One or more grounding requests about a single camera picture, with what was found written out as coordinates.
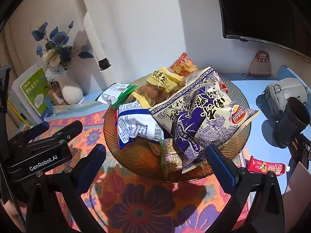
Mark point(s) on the dark tumbler cup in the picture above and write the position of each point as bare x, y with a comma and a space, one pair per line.
294, 120

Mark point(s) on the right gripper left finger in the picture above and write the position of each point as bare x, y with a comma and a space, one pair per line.
44, 213

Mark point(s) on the white ribbed vase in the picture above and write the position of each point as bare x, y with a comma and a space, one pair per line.
71, 91

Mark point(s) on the floral woven table mat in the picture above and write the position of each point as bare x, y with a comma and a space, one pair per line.
122, 201

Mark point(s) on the wooden pen holder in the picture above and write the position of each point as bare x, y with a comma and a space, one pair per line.
56, 95

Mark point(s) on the pink retro telephone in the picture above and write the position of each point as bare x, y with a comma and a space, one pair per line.
260, 65

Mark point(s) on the black monitor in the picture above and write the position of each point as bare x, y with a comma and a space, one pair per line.
282, 23

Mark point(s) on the purple white chips bag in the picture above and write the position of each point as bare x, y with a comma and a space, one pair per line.
201, 113

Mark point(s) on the operator hand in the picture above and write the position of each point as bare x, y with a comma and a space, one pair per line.
11, 210

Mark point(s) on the blue white artificial flowers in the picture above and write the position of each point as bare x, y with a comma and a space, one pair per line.
57, 53

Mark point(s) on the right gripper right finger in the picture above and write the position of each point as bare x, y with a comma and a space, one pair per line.
267, 211

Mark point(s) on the yellow label peanut bag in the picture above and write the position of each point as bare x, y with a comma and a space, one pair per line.
159, 86

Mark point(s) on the green cover grammar book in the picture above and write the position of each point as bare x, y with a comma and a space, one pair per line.
35, 88

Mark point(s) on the red fried snack pack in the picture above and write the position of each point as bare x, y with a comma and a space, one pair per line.
183, 65

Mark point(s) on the white desk lamp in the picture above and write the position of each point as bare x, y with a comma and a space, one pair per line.
97, 49

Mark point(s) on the red ointment tube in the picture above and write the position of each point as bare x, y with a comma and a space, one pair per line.
263, 167

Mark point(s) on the green white snack pack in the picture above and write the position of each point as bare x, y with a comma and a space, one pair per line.
116, 94

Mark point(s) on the small toast cube pack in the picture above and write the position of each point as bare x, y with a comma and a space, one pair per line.
171, 156

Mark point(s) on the upright book row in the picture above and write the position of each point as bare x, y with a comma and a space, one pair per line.
19, 100

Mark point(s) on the grey pencil pouch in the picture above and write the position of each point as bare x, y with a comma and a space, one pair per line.
277, 94

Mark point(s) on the blue white snack bag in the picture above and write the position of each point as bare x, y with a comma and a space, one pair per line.
133, 121

